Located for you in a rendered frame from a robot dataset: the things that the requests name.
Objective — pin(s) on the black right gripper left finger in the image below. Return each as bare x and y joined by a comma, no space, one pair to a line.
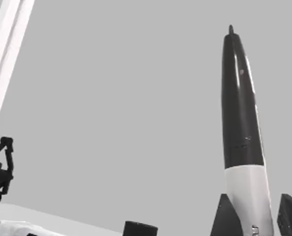
228,221

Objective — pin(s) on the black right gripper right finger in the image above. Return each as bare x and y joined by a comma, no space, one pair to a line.
291,218

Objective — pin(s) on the black and white marker pen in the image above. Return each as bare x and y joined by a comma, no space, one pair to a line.
239,127

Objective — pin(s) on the black cylinder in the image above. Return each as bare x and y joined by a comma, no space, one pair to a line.
139,229

